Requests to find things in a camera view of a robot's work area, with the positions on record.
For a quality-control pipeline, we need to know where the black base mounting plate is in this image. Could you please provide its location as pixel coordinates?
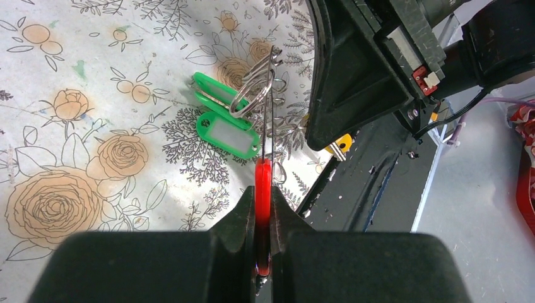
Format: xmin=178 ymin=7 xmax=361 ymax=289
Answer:
xmin=297 ymin=115 xmax=437 ymax=232

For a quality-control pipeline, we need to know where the green key tag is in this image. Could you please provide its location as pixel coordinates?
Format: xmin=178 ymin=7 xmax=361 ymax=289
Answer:
xmin=194 ymin=91 xmax=252 ymax=130
xmin=196 ymin=111 xmax=260 ymax=160
xmin=192 ymin=72 xmax=237 ymax=109

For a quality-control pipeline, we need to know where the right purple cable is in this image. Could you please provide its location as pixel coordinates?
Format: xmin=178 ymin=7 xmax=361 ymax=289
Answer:
xmin=447 ymin=97 xmax=535 ymax=147

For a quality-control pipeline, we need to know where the yellow headed key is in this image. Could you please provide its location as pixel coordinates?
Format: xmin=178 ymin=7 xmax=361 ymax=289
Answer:
xmin=325 ymin=134 xmax=353 ymax=162

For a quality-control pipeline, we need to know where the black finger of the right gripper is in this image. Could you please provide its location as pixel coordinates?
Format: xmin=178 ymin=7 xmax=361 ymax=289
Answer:
xmin=305 ymin=1 xmax=414 ymax=151

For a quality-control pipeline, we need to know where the floral patterned table mat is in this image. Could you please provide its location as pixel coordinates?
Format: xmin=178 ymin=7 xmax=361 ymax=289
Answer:
xmin=1 ymin=1 xmax=330 ymax=302

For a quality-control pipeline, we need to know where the large keyring with red handle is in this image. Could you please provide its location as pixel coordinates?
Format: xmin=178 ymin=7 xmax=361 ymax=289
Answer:
xmin=229 ymin=46 xmax=288 ymax=276

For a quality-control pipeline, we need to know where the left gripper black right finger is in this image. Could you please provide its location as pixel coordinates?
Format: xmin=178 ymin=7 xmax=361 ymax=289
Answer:
xmin=270 ymin=187 xmax=471 ymax=302

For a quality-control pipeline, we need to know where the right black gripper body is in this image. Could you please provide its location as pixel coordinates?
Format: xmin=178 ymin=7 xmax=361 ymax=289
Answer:
xmin=355 ymin=1 xmax=447 ymax=98

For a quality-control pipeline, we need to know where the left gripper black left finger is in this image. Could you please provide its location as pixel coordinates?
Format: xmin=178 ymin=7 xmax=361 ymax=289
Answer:
xmin=28 ymin=187 xmax=255 ymax=302

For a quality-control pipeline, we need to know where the red cloth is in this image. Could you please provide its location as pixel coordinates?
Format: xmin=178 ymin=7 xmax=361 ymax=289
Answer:
xmin=509 ymin=104 xmax=534 ymax=234

